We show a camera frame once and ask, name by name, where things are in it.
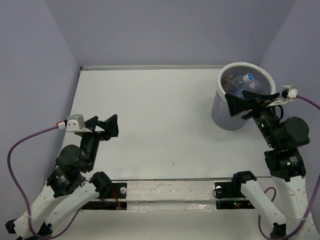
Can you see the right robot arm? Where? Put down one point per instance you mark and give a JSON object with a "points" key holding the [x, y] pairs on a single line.
{"points": [[284, 162]]}

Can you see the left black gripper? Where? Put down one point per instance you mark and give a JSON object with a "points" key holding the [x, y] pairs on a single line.
{"points": [[111, 124]]}

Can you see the blue label water bottle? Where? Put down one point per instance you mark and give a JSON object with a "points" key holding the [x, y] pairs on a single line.
{"points": [[249, 83]]}

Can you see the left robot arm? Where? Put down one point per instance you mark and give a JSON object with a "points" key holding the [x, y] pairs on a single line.
{"points": [[66, 190]]}

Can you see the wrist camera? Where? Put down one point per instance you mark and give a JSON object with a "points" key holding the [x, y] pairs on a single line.
{"points": [[76, 124], [289, 94]]}

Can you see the clear bottle white cap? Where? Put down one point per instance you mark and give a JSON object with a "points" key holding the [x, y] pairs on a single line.
{"points": [[234, 87]]}

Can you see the white rimmed grey bin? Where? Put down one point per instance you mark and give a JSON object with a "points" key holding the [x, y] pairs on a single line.
{"points": [[220, 111]]}

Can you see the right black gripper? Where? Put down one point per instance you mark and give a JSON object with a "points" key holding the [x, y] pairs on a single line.
{"points": [[236, 104]]}

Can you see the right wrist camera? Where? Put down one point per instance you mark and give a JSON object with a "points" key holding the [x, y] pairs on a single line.
{"points": [[289, 94]]}

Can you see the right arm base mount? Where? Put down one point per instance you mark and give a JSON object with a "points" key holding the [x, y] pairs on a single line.
{"points": [[228, 198]]}

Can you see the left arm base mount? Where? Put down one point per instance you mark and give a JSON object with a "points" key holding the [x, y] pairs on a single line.
{"points": [[115, 200]]}

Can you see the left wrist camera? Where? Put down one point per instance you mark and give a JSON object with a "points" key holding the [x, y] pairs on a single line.
{"points": [[76, 124]]}

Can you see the red cap clear bottle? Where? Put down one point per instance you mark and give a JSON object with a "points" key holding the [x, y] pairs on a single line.
{"points": [[227, 79]]}

